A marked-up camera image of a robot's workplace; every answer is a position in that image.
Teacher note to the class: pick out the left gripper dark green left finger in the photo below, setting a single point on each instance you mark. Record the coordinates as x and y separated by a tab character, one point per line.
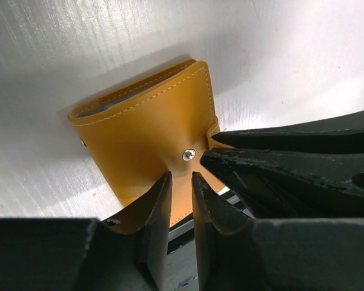
128	253

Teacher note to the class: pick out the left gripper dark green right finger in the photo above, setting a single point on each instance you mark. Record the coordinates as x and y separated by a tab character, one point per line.
235	252

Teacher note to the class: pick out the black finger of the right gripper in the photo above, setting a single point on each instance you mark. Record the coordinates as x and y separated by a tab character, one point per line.
342	134
280	184

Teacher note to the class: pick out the yellow leather card holder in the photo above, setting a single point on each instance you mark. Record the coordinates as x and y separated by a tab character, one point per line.
162	123

